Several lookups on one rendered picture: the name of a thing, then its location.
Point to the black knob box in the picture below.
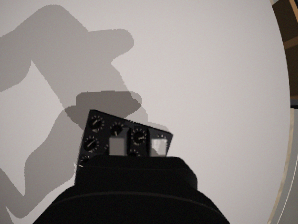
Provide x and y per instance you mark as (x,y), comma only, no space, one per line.
(103,125)

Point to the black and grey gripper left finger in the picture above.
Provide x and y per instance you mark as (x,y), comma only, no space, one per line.
(117,143)

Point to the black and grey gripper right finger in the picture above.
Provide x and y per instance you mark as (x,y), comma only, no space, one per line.
(155,145)

